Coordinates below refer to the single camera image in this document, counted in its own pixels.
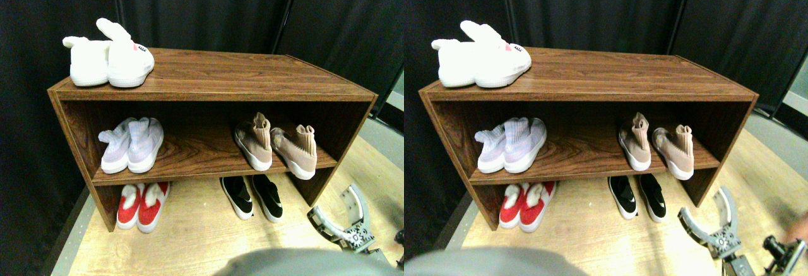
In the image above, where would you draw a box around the person's hand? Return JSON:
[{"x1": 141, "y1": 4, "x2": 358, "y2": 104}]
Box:
[{"x1": 789, "y1": 214, "x2": 808, "y2": 242}]

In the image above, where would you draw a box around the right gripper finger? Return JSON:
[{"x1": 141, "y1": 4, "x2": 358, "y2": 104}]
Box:
[
  {"x1": 307, "y1": 207, "x2": 357, "y2": 249},
  {"x1": 341, "y1": 184, "x2": 377, "y2": 253},
  {"x1": 678, "y1": 207, "x2": 727, "y2": 256},
  {"x1": 712, "y1": 186, "x2": 743, "y2": 259}
]

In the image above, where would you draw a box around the white shoe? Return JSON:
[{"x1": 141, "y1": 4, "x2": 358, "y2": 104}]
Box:
[
  {"x1": 62, "y1": 36, "x2": 112, "y2": 87},
  {"x1": 460, "y1": 20, "x2": 532, "y2": 88},
  {"x1": 431, "y1": 39, "x2": 480, "y2": 88},
  {"x1": 96, "y1": 18, "x2": 155, "y2": 88}
]

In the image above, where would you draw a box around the black shoe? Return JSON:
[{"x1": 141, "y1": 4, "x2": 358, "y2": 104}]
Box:
[
  {"x1": 638, "y1": 174, "x2": 668, "y2": 223},
  {"x1": 608, "y1": 176, "x2": 639, "y2": 220},
  {"x1": 220, "y1": 176, "x2": 254, "y2": 220},
  {"x1": 250, "y1": 174, "x2": 284, "y2": 223}
]

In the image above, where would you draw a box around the beige shoe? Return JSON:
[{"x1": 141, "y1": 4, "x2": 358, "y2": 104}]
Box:
[
  {"x1": 270, "y1": 124, "x2": 318, "y2": 181},
  {"x1": 617, "y1": 112, "x2": 652, "y2": 172},
  {"x1": 234, "y1": 112, "x2": 273, "y2": 172},
  {"x1": 651, "y1": 124, "x2": 695, "y2": 181}
]

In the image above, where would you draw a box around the brown shoe rack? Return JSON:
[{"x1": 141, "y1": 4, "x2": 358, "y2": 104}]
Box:
[
  {"x1": 47, "y1": 47, "x2": 379, "y2": 232},
  {"x1": 419, "y1": 47, "x2": 759, "y2": 231}
]

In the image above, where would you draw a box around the red shoe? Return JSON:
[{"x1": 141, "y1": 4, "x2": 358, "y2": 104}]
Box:
[
  {"x1": 499, "y1": 184, "x2": 528, "y2": 229},
  {"x1": 519, "y1": 182, "x2": 557, "y2": 233},
  {"x1": 116, "y1": 183, "x2": 145, "y2": 230},
  {"x1": 136, "y1": 182, "x2": 170, "y2": 234}
]

